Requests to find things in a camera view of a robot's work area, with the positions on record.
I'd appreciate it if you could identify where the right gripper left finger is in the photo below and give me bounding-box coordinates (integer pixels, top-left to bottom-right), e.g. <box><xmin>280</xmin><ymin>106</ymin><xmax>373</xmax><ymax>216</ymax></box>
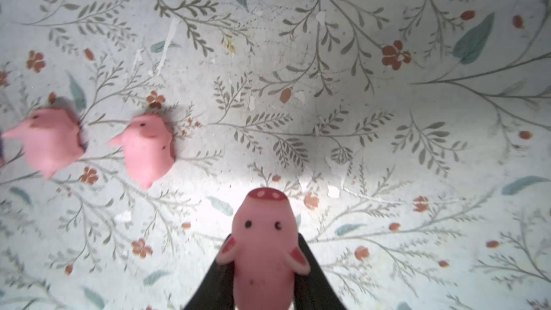
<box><xmin>184</xmin><ymin>261</ymin><xmax>235</xmax><ymax>310</ymax></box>

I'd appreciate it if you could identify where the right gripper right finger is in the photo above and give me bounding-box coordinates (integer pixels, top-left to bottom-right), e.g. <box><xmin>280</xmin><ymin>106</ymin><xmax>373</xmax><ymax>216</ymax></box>
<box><xmin>294</xmin><ymin>234</ymin><xmax>346</xmax><ymax>310</ymax></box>

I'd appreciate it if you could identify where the pink toy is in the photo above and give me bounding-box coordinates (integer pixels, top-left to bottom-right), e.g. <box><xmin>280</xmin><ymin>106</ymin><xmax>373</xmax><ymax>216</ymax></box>
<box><xmin>108</xmin><ymin>113</ymin><xmax>176</xmax><ymax>190</ymax></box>
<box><xmin>1</xmin><ymin>108</ymin><xmax>85</xmax><ymax>179</ymax></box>
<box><xmin>215</xmin><ymin>187</ymin><xmax>311</xmax><ymax>309</ymax></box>

